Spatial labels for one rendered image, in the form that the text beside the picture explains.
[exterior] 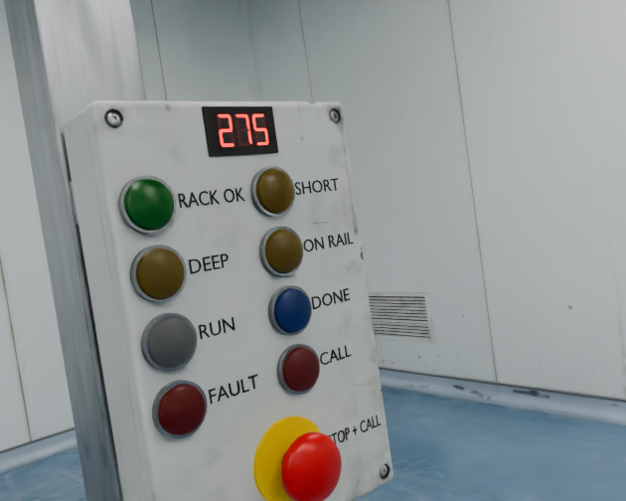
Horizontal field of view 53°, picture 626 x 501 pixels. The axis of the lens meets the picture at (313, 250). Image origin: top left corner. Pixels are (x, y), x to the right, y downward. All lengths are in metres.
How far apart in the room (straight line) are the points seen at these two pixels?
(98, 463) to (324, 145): 0.24
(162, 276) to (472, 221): 3.21
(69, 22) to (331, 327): 0.24
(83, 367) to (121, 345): 0.07
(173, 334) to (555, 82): 2.98
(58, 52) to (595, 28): 2.89
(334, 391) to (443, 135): 3.21
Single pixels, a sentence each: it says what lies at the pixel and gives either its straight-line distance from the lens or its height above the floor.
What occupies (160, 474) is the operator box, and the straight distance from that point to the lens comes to 0.35.
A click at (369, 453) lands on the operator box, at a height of 0.98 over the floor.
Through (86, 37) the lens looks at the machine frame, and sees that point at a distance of 0.41.
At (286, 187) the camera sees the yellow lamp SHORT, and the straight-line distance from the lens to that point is 0.37.
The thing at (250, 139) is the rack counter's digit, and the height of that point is 1.19.
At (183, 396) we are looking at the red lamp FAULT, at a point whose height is 1.06.
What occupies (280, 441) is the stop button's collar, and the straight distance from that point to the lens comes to 0.38.
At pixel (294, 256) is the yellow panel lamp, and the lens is 0.37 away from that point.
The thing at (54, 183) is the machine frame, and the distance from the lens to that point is 0.40.
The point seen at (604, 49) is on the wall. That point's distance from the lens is 3.14.
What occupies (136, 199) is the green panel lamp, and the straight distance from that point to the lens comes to 0.33.
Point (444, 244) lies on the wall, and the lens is 3.63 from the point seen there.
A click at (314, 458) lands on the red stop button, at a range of 0.37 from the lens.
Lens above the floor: 1.14
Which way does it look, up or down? 3 degrees down
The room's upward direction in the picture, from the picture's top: 8 degrees counter-clockwise
